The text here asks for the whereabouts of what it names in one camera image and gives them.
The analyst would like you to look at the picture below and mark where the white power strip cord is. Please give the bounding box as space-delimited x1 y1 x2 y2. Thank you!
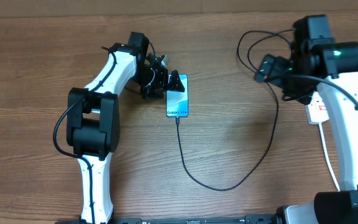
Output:
318 122 341 192

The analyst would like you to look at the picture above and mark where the white power strip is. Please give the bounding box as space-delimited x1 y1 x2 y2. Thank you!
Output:
305 91 329 125

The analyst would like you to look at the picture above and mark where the black USB charging cable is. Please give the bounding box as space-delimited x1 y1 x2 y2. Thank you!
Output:
175 29 295 192

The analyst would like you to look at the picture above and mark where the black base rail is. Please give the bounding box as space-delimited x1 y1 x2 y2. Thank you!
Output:
54 213 285 224

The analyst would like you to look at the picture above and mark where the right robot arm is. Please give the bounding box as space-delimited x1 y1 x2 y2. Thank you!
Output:
254 15 358 223

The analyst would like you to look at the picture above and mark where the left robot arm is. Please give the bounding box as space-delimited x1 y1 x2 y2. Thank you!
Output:
62 32 186 223

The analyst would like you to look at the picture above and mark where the blue Galaxy smartphone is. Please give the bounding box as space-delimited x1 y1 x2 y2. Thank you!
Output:
166 74 189 117

